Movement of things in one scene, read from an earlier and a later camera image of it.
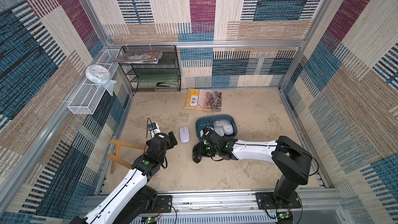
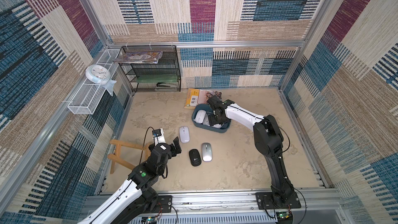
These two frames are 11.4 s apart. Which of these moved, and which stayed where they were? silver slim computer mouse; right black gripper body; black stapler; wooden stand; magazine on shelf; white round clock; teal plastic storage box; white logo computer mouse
Moved: teal plastic storage box; silver slim computer mouse; right black gripper body; white logo computer mouse
Stayed: wooden stand; white round clock; black stapler; magazine on shelf
